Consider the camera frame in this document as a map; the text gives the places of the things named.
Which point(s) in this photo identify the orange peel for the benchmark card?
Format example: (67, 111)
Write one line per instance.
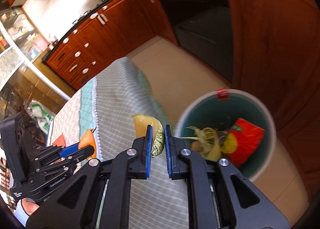
(87, 140)

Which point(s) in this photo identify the beige checked tablecloth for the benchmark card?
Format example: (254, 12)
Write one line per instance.
(67, 119)

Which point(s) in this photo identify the person's left forearm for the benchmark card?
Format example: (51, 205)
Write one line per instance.
(20, 216)

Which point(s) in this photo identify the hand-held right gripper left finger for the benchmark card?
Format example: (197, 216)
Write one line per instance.
(149, 149)

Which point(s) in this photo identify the red snack bag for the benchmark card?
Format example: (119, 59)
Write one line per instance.
(247, 139)

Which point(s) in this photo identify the red paper scrap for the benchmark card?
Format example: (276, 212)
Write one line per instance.
(58, 141)

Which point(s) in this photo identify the white quilted table cover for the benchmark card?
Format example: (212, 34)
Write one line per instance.
(120, 99)

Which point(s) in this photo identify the black built-in oven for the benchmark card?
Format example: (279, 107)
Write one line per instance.
(200, 31)

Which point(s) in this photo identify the glass sliding door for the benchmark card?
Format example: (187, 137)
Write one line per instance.
(20, 51)

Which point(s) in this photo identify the green quilted cloth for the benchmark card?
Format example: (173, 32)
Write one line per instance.
(87, 99)

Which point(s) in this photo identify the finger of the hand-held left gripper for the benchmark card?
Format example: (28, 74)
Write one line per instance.
(70, 150)
(85, 154)

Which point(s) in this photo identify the melon rind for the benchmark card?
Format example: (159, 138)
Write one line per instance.
(143, 124)

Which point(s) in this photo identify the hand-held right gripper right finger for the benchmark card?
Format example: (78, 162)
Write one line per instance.
(168, 151)

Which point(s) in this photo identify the white and green sack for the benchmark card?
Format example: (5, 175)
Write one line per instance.
(41, 115)

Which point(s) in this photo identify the wooden kitchen base cabinet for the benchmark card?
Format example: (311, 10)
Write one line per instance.
(112, 26)

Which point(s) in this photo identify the person's left hand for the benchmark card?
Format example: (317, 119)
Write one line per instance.
(30, 207)

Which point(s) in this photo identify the pale vegetable scraps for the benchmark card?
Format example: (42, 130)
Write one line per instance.
(207, 136)

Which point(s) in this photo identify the white bin with teal inside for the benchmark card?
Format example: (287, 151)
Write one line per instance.
(200, 111)

